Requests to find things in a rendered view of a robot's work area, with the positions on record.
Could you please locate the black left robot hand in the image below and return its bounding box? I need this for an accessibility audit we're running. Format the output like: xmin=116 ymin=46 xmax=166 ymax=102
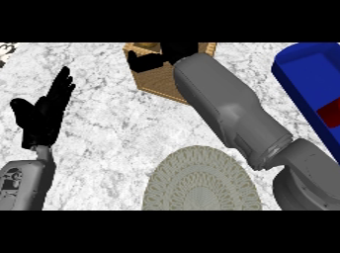
xmin=9 ymin=65 xmax=77 ymax=150

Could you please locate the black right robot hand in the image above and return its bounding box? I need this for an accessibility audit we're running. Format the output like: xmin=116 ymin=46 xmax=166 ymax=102
xmin=128 ymin=42 xmax=201 ymax=74

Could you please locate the brown wicker basket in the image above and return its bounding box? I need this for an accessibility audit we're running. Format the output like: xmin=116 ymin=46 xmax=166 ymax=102
xmin=122 ymin=42 xmax=219 ymax=106

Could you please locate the round beige woven placemat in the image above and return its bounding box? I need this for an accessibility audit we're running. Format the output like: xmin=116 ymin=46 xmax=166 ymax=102
xmin=142 ymin=144 xmax=265 ymax=211

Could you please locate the blue rectangular tray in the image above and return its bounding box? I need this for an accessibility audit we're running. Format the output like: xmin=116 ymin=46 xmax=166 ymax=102
xmin=271 ymin=42 xmax=340 ymax=177

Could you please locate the red can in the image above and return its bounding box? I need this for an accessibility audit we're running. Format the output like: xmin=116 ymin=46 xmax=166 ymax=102
xmin=317 ymin=95 xmax=340 ymax=129

